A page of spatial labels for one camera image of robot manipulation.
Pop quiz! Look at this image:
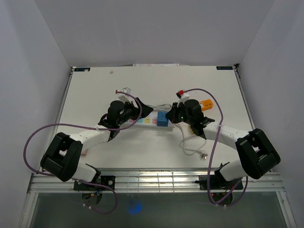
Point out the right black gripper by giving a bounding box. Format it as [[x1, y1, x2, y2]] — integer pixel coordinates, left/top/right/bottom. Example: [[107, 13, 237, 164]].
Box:
[[165, 102, 193, 126]]

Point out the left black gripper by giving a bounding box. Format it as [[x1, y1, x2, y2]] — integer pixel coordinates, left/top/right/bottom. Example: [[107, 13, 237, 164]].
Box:
[[117, 97, 153, 126]]

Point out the blue cube socket adapter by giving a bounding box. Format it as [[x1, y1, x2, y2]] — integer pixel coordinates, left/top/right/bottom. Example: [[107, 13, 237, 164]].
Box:
[[157, 111, 169, 127]]

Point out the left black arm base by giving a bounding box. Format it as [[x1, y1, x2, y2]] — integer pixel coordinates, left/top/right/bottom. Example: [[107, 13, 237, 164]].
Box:
[[73, 175, 116, 191]]

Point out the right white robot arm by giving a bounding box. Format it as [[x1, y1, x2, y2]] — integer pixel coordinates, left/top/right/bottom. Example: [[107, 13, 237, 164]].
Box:
[[166, 99, 281, 189]]

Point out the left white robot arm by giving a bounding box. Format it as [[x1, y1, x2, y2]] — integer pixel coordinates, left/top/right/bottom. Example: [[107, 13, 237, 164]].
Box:
[[40, 100, 153, 190]]

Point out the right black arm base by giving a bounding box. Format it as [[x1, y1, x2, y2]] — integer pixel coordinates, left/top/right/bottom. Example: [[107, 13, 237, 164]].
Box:
[[194, 175, 240, 190]]

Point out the pink plug adapter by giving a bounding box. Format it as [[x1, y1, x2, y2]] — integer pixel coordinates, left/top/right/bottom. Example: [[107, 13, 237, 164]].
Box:
[[81, 149, 88, 156]]

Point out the white multicolour power strip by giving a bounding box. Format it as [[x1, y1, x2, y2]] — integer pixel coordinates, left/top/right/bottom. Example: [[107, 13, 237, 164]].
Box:
[[131, 111, 174, 131]]

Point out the orange power strip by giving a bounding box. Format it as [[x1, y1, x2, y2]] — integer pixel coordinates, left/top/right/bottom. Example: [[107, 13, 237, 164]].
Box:
[[199, 99, 213, 111]]

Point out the right blue corner label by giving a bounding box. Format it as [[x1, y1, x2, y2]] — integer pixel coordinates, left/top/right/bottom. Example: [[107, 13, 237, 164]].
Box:
[[216, 66, 233, 70]]

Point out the blue corner label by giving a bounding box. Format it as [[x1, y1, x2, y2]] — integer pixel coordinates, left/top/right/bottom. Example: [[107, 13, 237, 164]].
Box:
[[216, 66, 233, 70], [74, 67, 91, 72]]

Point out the left blue corner label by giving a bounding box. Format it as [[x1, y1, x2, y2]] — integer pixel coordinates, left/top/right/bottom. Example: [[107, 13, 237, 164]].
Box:
[[74, 67, 91, 72]]

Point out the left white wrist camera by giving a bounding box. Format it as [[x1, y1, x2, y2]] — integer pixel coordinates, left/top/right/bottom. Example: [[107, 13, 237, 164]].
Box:
[[115, 87, 131, 104]]

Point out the white power cord with plug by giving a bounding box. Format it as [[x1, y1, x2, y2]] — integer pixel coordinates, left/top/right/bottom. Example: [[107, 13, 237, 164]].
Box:
[[147, 103, 209, 161]]

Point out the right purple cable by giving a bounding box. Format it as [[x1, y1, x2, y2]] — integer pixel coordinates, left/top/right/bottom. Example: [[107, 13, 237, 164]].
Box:
[[185, 87, 249, 205]]

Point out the purple cable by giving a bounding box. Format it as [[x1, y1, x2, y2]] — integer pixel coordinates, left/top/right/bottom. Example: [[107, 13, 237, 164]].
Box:
[[185, 87, 249, 205], [23, 91, 143, 214]]

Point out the aluminium rail frame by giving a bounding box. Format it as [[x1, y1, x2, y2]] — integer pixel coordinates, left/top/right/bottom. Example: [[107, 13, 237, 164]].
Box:
[[28, 170, 285, 193]]

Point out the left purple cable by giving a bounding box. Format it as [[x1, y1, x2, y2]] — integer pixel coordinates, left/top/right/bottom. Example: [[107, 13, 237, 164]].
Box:
[[23, 91, 143, 214]]

